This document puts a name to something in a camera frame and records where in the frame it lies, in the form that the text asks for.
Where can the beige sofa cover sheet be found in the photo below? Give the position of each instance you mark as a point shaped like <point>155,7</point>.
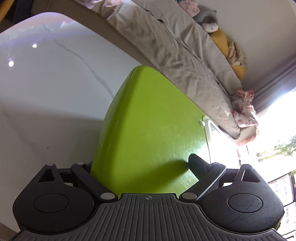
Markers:
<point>181,50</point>

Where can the pink pig plush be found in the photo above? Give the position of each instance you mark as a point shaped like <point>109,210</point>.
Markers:
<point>190,7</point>

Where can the pink floral blanket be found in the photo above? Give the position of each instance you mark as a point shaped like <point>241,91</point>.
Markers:
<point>243,111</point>

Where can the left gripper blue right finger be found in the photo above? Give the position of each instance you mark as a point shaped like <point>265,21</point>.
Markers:
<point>208,176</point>

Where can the beige sofa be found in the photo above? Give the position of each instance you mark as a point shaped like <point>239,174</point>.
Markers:
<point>81,12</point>

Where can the beige crumpled cloth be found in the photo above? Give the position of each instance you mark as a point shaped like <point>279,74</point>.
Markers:
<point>236,57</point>

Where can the yellow pillow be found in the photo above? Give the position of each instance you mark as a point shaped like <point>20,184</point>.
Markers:
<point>222,41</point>

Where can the white grey plush toy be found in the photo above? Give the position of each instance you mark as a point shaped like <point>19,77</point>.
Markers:
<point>207,19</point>

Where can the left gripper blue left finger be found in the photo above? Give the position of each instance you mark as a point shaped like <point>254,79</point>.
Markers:
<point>98,191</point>

